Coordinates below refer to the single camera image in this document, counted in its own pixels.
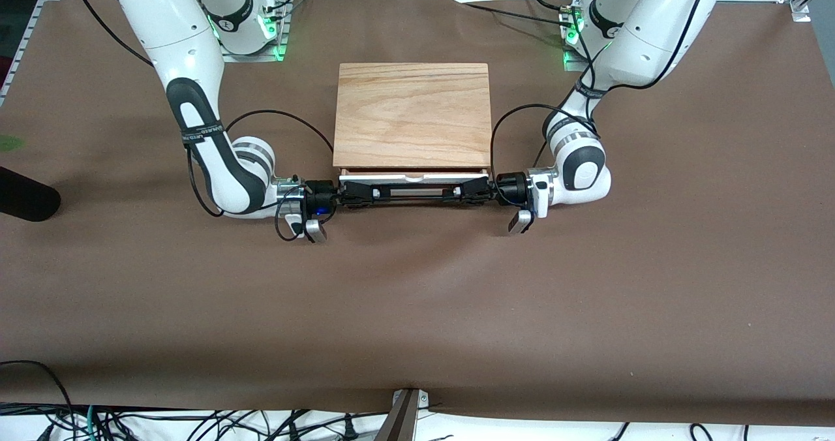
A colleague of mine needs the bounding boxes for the brown table cover sheet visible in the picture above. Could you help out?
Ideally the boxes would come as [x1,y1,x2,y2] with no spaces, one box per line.
[0,0,835,425]

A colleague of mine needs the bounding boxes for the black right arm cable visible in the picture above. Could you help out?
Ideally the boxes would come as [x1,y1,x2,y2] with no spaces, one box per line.
[70,0,337,241]

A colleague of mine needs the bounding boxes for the metal table edge bracket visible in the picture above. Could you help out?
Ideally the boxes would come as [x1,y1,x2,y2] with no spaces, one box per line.
[375,389,431,441]

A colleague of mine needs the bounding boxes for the wooden drawer cabinet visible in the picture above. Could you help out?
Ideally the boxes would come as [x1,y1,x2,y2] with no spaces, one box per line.
[333,63,493,171]

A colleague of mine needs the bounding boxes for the looped black cable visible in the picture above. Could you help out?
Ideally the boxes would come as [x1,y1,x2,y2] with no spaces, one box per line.
[0,360,74,441]

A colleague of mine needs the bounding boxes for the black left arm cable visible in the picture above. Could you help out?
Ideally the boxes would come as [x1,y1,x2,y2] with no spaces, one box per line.
[489,0,715,181]

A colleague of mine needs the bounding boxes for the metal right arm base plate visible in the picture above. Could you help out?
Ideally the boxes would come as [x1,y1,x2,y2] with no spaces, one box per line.
[220,4,288,63]

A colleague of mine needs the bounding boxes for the white-fronted drawer with handle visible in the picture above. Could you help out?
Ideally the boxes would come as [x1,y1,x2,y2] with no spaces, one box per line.
[338,165,490,202]

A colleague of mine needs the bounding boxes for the black metal drawer handle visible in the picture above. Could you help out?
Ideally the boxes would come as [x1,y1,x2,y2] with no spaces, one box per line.
[372,185,461,202]

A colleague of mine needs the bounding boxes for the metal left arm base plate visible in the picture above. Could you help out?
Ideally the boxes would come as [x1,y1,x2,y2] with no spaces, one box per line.
[563,44,601,72]

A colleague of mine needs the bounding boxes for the tangled black floor cables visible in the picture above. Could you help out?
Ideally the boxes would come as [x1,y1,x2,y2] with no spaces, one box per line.
[0,402,392,441]

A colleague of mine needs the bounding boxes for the black foam cylinder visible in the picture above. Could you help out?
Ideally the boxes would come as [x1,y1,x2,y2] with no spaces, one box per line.
[0,166,61,222]

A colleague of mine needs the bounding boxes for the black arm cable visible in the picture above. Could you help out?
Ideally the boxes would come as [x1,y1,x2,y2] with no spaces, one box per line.
[70,0,337,241]
[489,0,715,181]

